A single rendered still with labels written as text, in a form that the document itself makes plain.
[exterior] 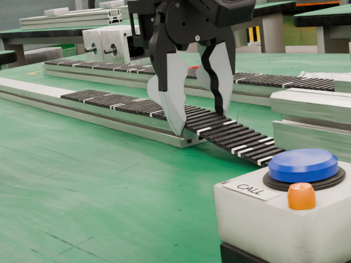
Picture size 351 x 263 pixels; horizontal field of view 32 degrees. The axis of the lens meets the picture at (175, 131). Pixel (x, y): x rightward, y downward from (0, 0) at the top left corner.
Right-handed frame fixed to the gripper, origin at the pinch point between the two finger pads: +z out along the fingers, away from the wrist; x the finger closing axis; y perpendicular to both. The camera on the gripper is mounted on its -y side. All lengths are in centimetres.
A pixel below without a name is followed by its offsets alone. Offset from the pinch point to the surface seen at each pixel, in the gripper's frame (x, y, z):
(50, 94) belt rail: 1.8, 42.5, 0.2
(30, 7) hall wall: -373, 1124, -9
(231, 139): 0.6, -5.8, 1.3
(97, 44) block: -29, 89, -3
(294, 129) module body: 5.1, -20.5, -2.7
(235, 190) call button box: 16.9, -28.2, -2.9
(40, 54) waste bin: -146, 466, 28
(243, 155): 2.4, -9.8, 2.0
